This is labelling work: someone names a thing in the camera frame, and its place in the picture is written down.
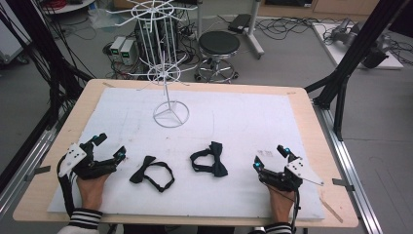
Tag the white floor board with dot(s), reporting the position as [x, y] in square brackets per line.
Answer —
[337, 53]

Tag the black metal frame strut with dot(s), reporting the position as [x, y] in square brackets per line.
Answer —
[354, 55]

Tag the white foam mat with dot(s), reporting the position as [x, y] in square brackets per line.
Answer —
[243, 130]

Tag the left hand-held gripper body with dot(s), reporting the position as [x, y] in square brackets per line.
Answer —
[97, 167]

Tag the clear plastic bag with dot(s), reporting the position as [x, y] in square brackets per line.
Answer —
[100, 19]

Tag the person's right hand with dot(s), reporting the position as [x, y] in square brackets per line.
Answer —
[281, 204]

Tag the thin wooden stick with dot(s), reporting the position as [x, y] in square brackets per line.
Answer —
[331, 209]

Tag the black round stool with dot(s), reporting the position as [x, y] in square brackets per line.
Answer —
[219, 42]

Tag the grey power supply unit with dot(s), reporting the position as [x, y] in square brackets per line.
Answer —
[128, 52]
[116, 47]

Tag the person's left hand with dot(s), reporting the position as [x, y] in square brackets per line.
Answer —
[92, 191]

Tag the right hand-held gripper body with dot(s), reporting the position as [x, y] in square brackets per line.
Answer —
[282, 182]

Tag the black computer tower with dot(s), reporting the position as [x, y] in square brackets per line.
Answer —
[142, 39]

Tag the black bow tie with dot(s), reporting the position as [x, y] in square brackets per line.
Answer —
[217, 162]
[139, 175]

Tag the aluminium rail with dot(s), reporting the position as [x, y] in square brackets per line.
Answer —
[22, 169]
[350, 169]

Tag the white stand post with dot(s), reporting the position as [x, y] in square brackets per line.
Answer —
[253, 32]

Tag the white panel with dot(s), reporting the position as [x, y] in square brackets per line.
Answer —
[11, 42]

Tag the black flat box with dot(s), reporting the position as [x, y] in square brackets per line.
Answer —
[239, 23]

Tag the white round table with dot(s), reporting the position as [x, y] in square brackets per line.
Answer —
[74, 7]

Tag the grey metal clamp bracket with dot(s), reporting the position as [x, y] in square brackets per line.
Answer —
[37, 170]
[342, 183]

